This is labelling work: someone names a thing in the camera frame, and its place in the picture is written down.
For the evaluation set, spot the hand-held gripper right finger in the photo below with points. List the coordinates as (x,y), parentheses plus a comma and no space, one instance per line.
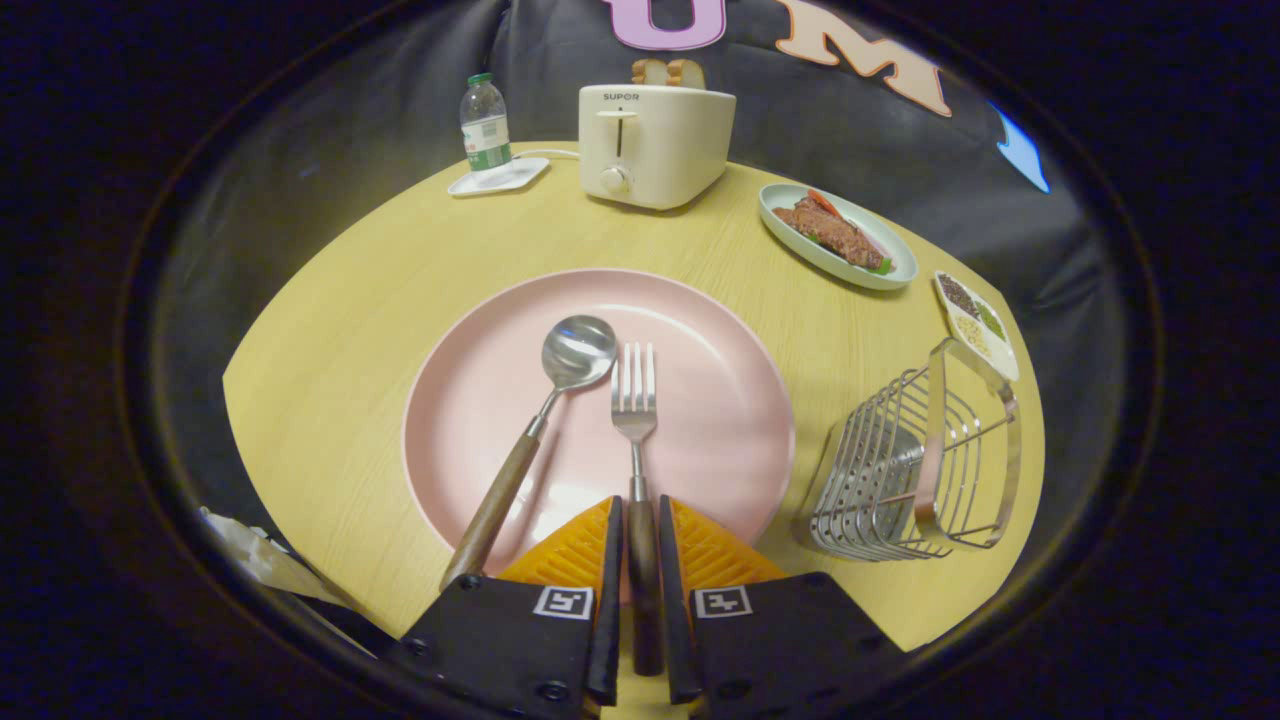
(780,640)

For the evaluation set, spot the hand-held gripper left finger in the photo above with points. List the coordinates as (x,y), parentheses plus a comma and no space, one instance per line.
(500,640)

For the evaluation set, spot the pink round plate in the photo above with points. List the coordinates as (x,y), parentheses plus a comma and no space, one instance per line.
(720,400)

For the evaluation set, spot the crumpled white cloth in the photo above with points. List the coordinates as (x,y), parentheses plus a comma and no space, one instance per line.
(255,555)

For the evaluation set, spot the white divided seasoning dish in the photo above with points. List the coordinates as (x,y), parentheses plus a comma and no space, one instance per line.
(975,325)

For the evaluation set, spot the green lettuce leaf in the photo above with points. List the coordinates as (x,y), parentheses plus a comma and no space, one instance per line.
(880,266)

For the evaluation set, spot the pale green plate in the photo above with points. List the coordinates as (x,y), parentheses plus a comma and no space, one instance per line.
(790,235)

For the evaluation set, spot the brown meat slices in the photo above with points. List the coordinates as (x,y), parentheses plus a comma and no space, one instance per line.
(830,235)

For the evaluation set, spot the orange carrot strip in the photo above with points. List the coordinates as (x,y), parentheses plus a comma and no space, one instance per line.
(825,202)

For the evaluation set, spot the white square coaster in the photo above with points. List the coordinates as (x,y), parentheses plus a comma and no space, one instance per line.
(520,175)

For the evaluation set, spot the cream white toaster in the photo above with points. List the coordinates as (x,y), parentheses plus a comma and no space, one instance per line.
(670,140)

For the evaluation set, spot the clear plastic water bottle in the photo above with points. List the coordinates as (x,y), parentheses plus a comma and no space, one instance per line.
(485,125)

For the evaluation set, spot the toast bread slice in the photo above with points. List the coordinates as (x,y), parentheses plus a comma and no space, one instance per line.
(688,74)
(650,73)

